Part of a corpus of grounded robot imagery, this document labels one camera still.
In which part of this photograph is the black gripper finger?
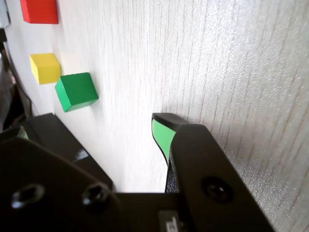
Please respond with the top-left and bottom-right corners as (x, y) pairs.
(151, 113), (276, 232)
(0, 125), (126, 232)

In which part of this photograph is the long black power cable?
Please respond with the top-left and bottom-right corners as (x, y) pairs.
(9, 70), (33, 116)

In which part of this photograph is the green wooden cube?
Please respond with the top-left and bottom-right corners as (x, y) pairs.
(55, 72), (99, 113)

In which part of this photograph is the yellow wooden cube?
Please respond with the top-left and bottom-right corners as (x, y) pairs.
(29, 53), (61, 85)

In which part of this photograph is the red wooden cube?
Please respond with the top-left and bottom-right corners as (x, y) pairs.
(19, 0), (59, 25)

